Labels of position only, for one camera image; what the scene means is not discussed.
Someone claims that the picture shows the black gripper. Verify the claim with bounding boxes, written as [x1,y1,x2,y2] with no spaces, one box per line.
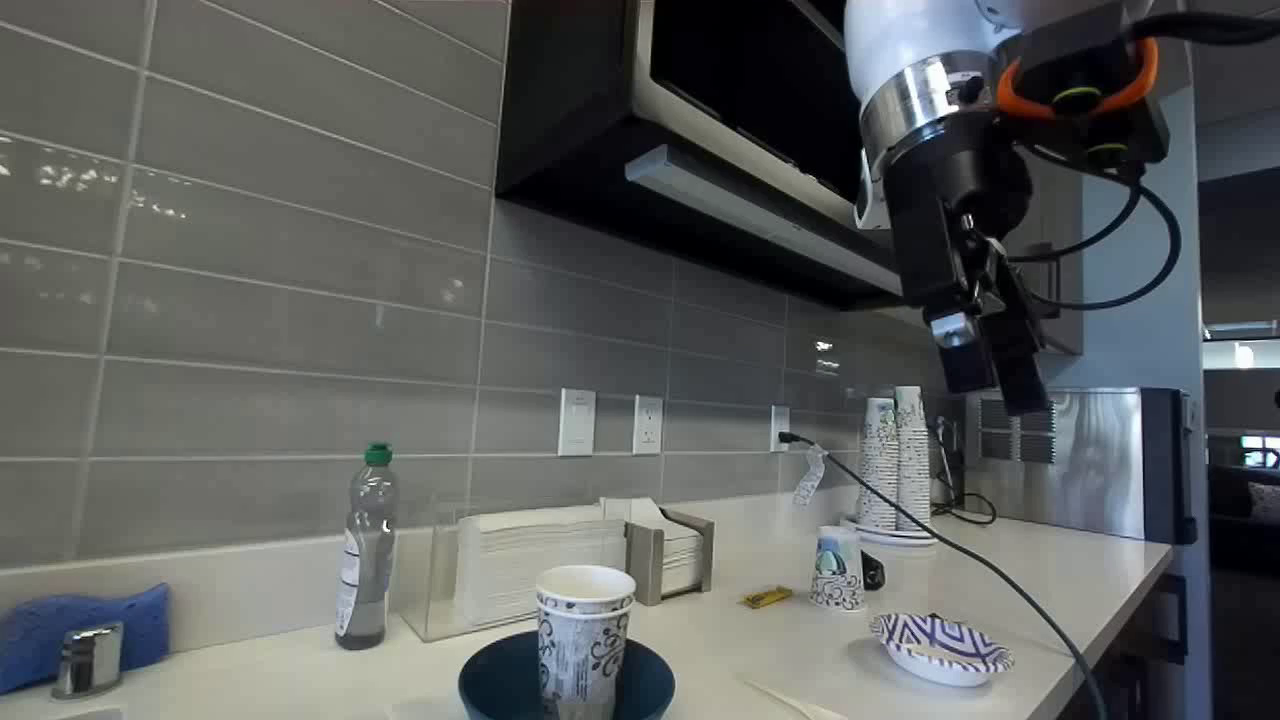
[874,125,1056,415]

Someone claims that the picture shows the tall stack of paper cups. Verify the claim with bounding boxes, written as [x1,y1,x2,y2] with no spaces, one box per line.
[856,392,902,538]
[891,386,934,540]

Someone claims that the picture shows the dark blue bowl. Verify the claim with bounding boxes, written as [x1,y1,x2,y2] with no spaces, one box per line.
[456,627,680,720]

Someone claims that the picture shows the stainless steel appliance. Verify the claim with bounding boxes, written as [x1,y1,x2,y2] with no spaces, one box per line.
[963,386,1199,549]

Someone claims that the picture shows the upside-down patterned paper cup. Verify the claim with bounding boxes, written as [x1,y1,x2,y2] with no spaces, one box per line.
[813,526,870,616]

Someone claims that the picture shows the blue patterned paper plate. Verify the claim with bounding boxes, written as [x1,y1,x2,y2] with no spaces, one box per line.
[870,609,1013,693]

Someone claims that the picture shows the yellow packet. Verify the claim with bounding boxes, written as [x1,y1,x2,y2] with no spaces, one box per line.
[739,581,800,613]

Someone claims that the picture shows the grey napkin holder with napkins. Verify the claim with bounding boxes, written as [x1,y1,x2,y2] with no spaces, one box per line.
[595,491,720,613]

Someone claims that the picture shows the black upper cabinet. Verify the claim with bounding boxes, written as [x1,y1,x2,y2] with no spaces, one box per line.
[496,0,934,312]

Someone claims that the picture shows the clear bottle green cap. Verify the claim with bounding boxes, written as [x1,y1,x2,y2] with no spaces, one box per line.
[332,442,405,655]

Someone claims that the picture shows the chrome metal fixture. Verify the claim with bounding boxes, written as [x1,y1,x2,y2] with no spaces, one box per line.
[50,620,128,700]

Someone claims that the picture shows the black cabinet handle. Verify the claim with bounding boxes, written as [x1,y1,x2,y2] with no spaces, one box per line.
[1034,254,1069,322]

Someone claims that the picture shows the grey wall cabinet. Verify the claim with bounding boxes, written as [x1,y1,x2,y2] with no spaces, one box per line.
[1030,166,1089,362]

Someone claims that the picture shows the thin black power cable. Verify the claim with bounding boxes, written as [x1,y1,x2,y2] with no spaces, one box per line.
[776,427,1111,720]

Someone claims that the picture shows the black wrist camera orange mount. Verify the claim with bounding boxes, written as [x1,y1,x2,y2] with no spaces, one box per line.
[992,35,1175,184]

